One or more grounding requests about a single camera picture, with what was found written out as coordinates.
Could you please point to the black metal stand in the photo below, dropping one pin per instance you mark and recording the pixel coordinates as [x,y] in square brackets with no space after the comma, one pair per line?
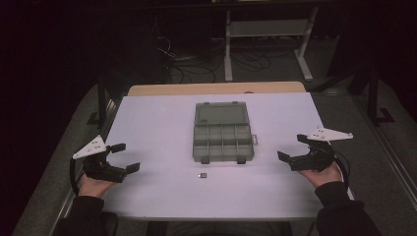
[373,98]
[102,98]

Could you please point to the white metal desk frame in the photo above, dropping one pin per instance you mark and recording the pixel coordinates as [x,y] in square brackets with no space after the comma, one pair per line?
[268,29]

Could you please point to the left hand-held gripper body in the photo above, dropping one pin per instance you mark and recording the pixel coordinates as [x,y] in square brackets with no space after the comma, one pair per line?
[98,168]

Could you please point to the wooden table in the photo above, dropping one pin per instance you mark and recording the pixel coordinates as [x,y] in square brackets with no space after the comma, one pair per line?
[213,88]

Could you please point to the grey plastic compartment box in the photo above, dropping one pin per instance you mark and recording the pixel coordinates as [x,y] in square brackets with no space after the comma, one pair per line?
[223,131]

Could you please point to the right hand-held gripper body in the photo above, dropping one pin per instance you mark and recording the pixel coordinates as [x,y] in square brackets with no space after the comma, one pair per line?
[314,160]

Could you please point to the small black adapter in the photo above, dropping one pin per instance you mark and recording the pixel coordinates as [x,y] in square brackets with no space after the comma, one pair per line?
[202,175]

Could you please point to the person's right hand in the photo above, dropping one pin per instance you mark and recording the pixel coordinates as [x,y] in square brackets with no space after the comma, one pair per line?
[324,177]

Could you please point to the person's left hand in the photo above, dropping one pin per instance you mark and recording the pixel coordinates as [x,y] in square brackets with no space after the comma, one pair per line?
[93,187]

